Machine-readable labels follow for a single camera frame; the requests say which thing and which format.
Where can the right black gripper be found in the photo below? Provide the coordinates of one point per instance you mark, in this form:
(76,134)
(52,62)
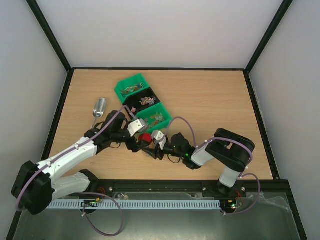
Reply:
(158,152)

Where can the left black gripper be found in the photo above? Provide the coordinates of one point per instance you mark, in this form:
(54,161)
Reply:
(137,147)

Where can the clear glass jar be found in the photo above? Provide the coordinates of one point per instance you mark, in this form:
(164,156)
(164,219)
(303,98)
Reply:
(149,152)

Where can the red jar lid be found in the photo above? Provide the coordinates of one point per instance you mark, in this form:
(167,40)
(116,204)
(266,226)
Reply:
(146,137)

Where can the green bin star candies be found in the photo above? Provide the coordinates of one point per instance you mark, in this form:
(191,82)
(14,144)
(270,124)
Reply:
(156,117)

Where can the metal candy scoop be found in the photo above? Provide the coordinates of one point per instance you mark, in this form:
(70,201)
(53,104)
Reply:
(98,110)

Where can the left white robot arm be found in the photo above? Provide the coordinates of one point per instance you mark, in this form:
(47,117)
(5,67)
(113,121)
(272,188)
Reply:
(38,184)

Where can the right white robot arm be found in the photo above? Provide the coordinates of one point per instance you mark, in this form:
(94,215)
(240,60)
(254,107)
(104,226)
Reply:
(234,151)

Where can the green bin wrapped candies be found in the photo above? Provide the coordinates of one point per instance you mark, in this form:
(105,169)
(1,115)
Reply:
(129,86)

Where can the black bin lollipops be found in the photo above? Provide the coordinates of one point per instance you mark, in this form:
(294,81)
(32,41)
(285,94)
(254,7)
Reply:
(141,100)

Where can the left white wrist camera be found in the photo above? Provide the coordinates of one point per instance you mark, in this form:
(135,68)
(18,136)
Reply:
(137,126)

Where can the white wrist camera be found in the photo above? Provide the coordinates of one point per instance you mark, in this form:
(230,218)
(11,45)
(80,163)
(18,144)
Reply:
(159,138)
(137,126)

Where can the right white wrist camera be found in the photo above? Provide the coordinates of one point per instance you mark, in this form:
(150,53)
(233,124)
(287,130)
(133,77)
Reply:
(159,138)

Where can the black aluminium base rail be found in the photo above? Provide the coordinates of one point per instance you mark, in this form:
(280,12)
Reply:
(208,188)

